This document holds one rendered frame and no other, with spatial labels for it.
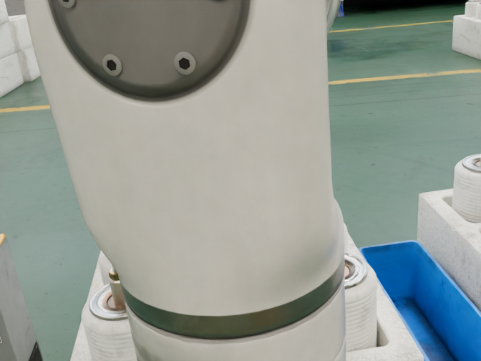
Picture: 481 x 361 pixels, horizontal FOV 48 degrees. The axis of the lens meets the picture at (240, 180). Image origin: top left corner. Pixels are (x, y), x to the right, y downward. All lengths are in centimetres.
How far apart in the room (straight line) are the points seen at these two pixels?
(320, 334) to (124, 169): 9
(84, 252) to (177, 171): 113
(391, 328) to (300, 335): 47
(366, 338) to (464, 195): 35
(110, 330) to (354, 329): 26
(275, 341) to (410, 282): 80
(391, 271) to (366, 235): 26
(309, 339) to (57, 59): 13
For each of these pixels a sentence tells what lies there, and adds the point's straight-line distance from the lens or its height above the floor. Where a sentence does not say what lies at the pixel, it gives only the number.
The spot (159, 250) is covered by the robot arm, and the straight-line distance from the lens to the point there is 18.
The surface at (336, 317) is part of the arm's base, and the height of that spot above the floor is 46.
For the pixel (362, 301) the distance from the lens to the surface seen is 60.
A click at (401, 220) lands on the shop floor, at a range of 127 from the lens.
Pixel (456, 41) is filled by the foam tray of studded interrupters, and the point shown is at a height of 5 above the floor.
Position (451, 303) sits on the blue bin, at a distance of 87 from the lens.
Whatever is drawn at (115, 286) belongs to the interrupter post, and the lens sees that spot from 60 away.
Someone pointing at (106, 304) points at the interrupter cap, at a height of 25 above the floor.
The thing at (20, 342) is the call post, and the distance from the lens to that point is 71.
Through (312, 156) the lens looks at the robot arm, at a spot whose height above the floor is 54.
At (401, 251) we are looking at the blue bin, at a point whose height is 10.
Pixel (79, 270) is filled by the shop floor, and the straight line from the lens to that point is 122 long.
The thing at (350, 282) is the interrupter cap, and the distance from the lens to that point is 60.
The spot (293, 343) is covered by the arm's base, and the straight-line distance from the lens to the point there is 20.
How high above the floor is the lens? 59
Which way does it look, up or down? 23 degrees down
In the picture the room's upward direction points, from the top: 6 degrees counter-clockwise
